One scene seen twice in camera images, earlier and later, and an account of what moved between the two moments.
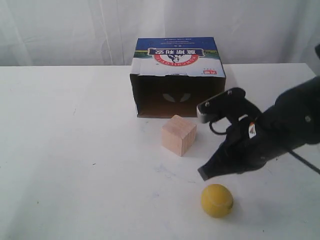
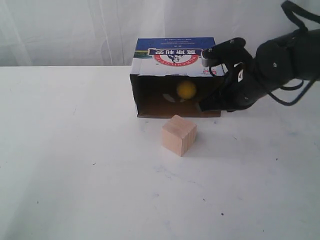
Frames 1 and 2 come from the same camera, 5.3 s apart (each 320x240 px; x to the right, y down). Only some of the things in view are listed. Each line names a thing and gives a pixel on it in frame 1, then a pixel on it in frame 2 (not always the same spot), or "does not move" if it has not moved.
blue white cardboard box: x=171 y=76 does not move
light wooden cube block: x=178 y=135 does not move
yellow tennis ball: x=217 y=201 → x=186 y=89
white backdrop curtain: x=62 y=33 does not move
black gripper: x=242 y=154 → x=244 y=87
